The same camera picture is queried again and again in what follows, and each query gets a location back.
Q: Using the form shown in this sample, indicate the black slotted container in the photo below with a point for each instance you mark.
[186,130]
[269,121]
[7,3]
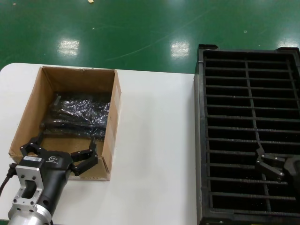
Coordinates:
[201,117]

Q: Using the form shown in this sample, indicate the brown cardboard box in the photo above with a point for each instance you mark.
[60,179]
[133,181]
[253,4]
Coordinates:
[70,77]

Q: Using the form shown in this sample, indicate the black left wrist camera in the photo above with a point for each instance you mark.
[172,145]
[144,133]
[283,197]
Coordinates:
[32,161]

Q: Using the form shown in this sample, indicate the grey antistatic bubble bag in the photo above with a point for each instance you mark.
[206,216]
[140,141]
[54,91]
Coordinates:
[89,107]

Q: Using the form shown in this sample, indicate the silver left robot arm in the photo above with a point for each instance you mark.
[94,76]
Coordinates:
[28,218]

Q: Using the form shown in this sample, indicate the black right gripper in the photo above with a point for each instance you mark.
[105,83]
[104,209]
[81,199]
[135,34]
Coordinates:
[293,168]

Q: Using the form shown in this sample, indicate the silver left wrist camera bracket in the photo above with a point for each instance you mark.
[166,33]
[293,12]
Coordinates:
[25,173]

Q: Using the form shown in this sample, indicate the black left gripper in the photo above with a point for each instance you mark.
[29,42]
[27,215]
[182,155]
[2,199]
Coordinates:
[56,168]

